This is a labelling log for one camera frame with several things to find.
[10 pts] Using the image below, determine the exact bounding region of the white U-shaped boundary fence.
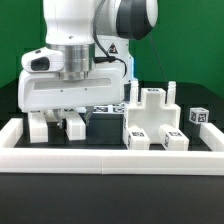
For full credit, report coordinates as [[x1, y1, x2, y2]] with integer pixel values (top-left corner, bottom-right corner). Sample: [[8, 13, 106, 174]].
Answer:
[[0, 118, 224, 176]]

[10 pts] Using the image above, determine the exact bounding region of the black raised platform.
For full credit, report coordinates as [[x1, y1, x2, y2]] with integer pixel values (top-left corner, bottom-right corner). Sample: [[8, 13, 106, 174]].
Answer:
[[0, 79, 224, 123]]

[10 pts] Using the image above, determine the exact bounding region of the white chair back frame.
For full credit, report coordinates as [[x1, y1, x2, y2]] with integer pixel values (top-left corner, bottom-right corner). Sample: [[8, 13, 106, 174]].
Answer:
[[28, 110, 86, 143]]

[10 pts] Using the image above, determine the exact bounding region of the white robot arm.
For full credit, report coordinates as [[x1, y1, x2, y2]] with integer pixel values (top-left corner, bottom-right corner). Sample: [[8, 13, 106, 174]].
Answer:
[[18, 0, 158, 113]]

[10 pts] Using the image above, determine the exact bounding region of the white tagged cube right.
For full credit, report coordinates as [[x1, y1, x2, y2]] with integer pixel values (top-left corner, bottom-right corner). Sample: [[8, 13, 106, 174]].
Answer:
[[189, 107, 209, 124]]

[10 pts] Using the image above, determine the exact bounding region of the white chair seat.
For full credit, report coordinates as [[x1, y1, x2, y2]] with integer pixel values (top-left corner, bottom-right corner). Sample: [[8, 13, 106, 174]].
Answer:
[[123, 80, 181, 144]]

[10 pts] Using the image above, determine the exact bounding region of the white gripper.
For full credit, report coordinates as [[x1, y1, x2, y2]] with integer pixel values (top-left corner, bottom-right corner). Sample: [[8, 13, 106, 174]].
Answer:
[[18, 47, 125, 129]]

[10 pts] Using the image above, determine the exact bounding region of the white flat tag board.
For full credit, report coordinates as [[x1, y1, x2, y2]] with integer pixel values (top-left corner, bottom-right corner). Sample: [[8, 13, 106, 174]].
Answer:
[[93, 103, 124, 114]]

